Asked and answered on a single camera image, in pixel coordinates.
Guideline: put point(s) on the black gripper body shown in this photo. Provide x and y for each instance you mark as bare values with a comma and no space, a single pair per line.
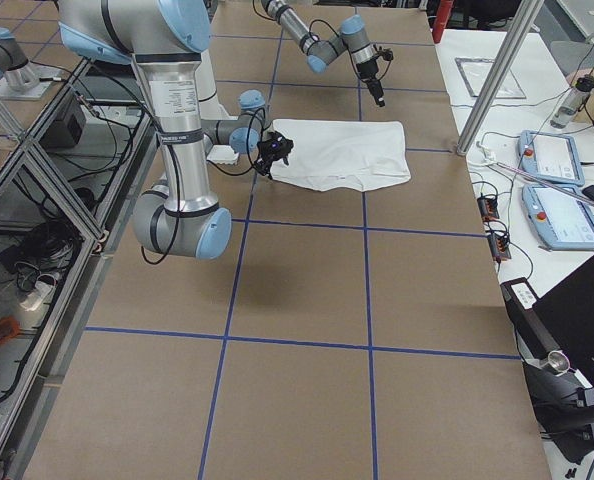
369,73
268,152

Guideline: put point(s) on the white long-sleeve printed shirt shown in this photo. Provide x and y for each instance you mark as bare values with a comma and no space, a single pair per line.
327,155

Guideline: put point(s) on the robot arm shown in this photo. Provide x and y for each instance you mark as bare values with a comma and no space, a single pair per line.
163,42
322,45

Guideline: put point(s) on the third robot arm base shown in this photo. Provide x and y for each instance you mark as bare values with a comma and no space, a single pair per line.
19,78

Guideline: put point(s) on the red fire extinguisher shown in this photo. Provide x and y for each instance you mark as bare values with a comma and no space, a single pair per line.
442,17

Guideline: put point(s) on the metal rod with clamp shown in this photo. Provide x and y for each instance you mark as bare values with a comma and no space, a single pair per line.
546,183

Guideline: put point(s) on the black usb hub upper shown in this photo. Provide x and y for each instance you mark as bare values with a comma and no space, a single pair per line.
488,208

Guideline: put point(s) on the black usb hub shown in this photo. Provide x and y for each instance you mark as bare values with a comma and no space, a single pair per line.
499,246
488,208

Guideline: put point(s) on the upper blue teach pendant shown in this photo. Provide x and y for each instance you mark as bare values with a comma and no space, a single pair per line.
551,157

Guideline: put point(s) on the blue teach pendant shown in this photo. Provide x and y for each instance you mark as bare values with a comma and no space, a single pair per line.
551,157
562,222

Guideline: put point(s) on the black usb hub lower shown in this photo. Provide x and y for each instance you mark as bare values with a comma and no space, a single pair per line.
499,246

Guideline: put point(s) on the clear water bottle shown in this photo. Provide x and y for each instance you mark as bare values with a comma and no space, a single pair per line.
571,105

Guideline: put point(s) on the black power supply box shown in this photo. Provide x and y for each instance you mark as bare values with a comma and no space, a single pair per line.
66,129

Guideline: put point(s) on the lower blue teach pendant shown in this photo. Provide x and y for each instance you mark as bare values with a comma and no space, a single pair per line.
562,222

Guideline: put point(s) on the black laptop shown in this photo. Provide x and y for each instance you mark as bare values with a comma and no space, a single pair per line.
560,320

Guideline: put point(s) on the orange plastic part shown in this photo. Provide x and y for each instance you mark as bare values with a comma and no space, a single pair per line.
9,329

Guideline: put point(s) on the metal cup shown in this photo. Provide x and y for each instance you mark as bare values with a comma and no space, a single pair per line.
557,363

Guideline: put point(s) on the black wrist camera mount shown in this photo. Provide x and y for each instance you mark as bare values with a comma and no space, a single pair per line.
380,52
274,148

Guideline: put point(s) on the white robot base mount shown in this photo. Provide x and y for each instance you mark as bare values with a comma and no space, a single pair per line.
212,110

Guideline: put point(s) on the aluminium frame cage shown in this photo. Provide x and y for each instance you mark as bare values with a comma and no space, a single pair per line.
62,214

